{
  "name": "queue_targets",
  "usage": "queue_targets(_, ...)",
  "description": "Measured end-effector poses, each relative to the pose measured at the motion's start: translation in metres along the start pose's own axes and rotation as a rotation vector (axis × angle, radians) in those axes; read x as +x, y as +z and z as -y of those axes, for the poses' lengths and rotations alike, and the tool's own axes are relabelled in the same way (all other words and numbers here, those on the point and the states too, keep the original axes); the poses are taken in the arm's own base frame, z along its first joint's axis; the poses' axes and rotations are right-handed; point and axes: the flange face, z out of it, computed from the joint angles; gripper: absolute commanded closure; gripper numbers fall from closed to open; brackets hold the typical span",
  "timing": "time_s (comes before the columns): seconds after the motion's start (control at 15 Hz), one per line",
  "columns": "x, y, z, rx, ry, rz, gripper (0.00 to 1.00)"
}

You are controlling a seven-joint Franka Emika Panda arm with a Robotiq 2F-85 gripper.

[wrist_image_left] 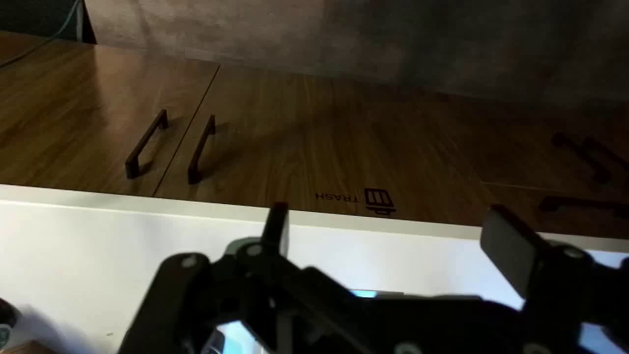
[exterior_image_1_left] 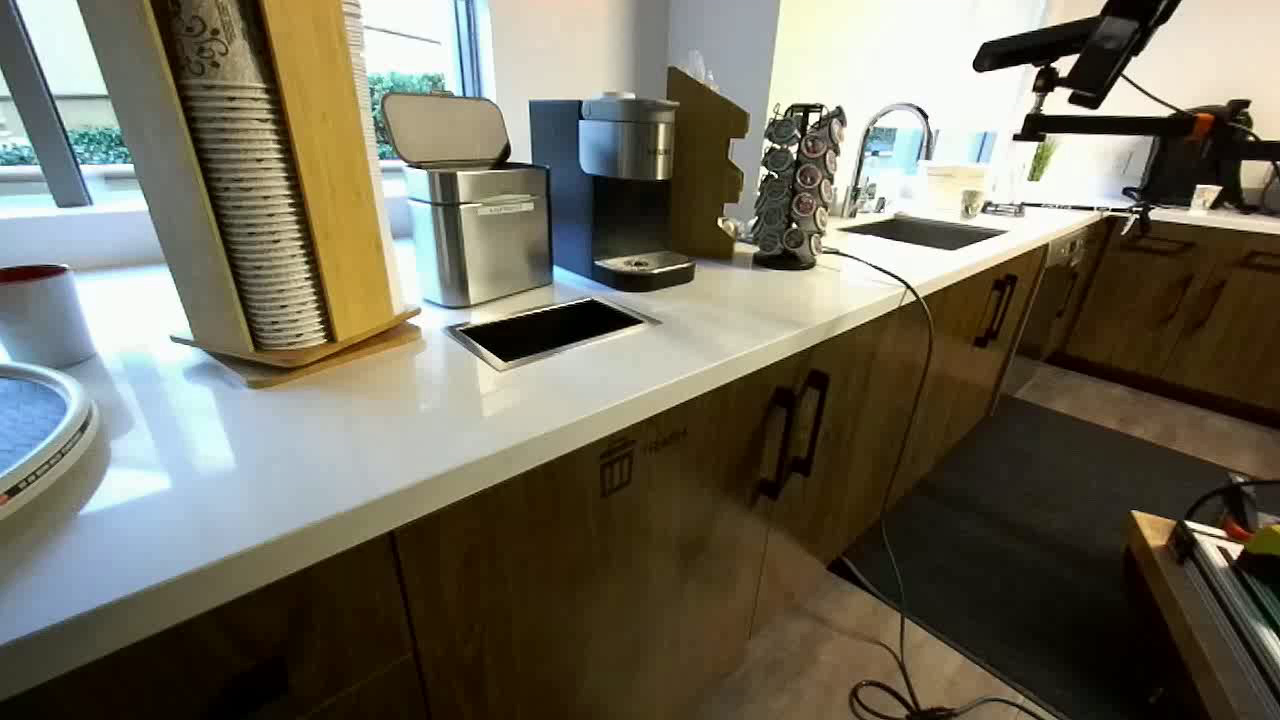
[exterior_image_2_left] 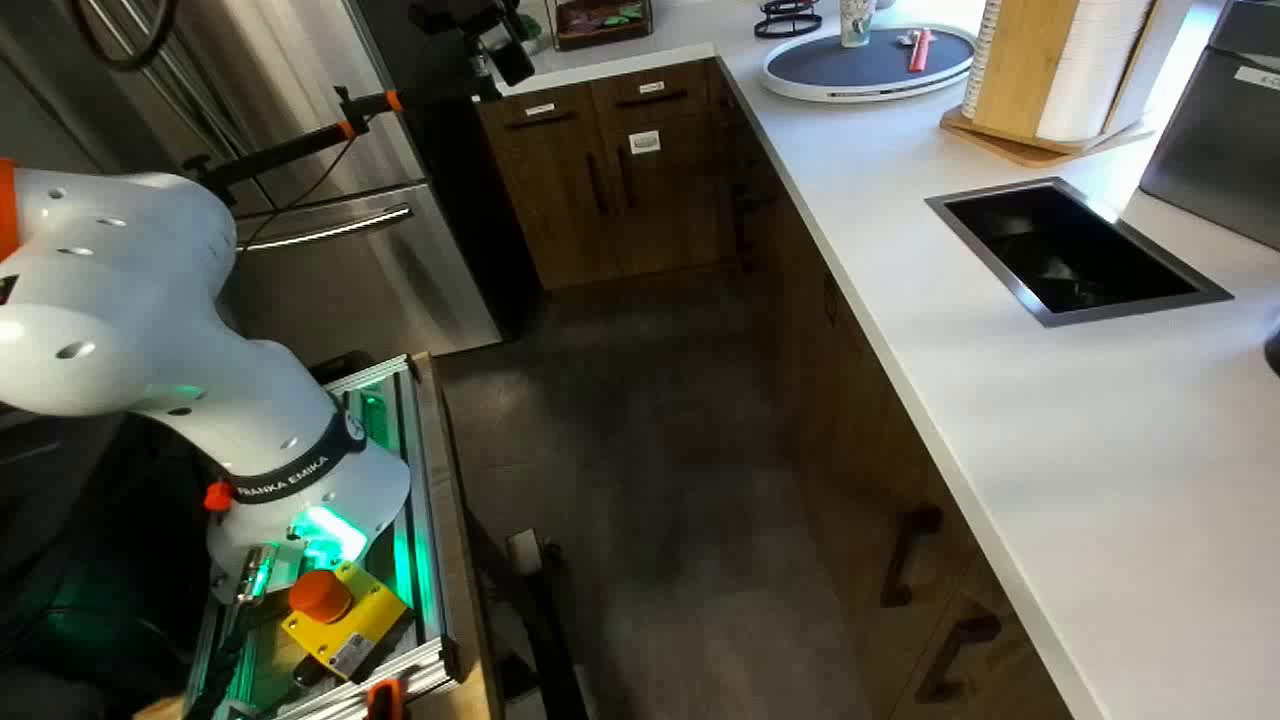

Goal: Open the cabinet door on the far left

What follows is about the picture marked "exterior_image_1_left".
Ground white cup with red rim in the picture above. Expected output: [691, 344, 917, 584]
[0, 261, 99, 371]

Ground plain wooden cabinet door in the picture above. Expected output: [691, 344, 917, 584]
[0, 533, 434, 720]

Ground black camera on mount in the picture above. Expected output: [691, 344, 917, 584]
[968, 0, 1186, 114]

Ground wooden cabinet door with sticker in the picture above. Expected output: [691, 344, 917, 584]
[394, 355, 804, 720]

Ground green dish soap bottle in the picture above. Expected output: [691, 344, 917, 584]
[1023, 133, 1061, 189]

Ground wooden paper cup dispenser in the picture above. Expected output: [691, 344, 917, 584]
[78, 0, 425, 376]

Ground wooden stepped organizer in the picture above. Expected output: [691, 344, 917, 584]
[665, 63, 751, 264]

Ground black cabinet handle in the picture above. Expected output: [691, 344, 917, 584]
[974, 272, 1020, 354]
[751, 383, 799, 509]
[788, 369, 833, 482]

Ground black rectangular countertop opening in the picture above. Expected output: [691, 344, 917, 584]
[449, 292, 657, 371]

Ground dark grey floor mat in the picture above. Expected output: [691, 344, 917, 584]
[835, 394, 1257, 720]

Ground wooden side cabinets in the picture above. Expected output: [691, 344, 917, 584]
[1018, 217, 1280, 416]

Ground long black cable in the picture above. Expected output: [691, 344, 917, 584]
[824, 243, 1055, 720]

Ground narrow wooden cabinet door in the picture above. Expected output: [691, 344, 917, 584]
[773, 312, 930, 565]

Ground round grey tray white rim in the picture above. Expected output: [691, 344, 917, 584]
[0, 361, 105, 527]

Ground white container by sink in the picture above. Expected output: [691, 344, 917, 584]
[917, 157, 995, 222]

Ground coffee pod carousel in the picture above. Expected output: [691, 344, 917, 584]
[750, 99, 854, 272]

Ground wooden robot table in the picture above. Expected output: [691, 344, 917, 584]
[1124, 506, 1280, 720]

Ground wooden cabinet door under sink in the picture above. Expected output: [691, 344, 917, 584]
[883, 243, 1053, 506]

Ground undermount steel sink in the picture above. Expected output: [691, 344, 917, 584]
[835, 214, 1007, 255]

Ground black and silver coffee machine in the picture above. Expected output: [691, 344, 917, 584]
[529, 91, 701, 295]

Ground chrome curved faucet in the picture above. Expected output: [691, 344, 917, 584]
[842, 99, 942, 222]

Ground stainless steel lidded bin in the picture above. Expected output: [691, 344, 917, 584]
[380, 91, 556, 312]

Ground stack of patterned paper cups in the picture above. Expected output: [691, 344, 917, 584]
[152, 0, 338, 355]

